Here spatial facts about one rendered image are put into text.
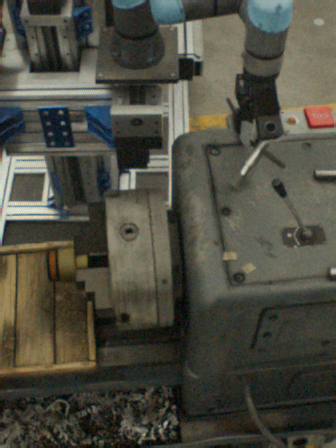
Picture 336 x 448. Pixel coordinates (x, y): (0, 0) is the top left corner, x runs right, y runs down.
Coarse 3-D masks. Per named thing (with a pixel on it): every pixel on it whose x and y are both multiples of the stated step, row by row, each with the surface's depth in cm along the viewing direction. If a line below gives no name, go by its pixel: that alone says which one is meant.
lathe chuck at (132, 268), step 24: (120, 192) 136; (144, 192) 135; (120, 216) 128; (144, 216) 128; (120, 240) 126; (144, 240) 126; (120, 264) 125; (144, 264) 125; (120, 288) 126; (144, 288) 126; (120, 312) 129; (144, 312) 130
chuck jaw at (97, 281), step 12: (84, 276) 136; (96, 276) 136; (108, 276) 136; (84, 288) 137; (96, 288) 134; (108, 288) 134; (96, 300) 132; (108, 300) 132; (96, 312) 132; (108, 312) 132
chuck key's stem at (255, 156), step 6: (258, 144) 127; (264, 144) 127; (258, 150) 127; (252, 156) 127; (258, 156) 127; (246, 162) 128; (252, 162) 127; (246, 168) 128; (240, 174) 128; (246, 174) 129; (234, 180) 129; (240, 180) 129; (234, 186) 129
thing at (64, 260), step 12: (48, 252) 138; (60, 252) 137; (72, 252) 137; (48, 264) 136; (60, 264) 136; (72, 264) 136; (84, 264) 137; (48, 276) 137; (60, 276) 137; (72, 276) 137
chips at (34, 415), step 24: (0, 408) 176; (24, 408) 174; (48, 408) 168; (72, 408) 175; (96, 408) 174; (120, 408) 173; (144, 408) 174; (168, 408) 173; (0, 432) 170; (24, 432) 168; (48, 432) 167; (72, 432) 167; (96, 432) 167; (120, 432) 168; (144, 432) 170; (168, 432) 170
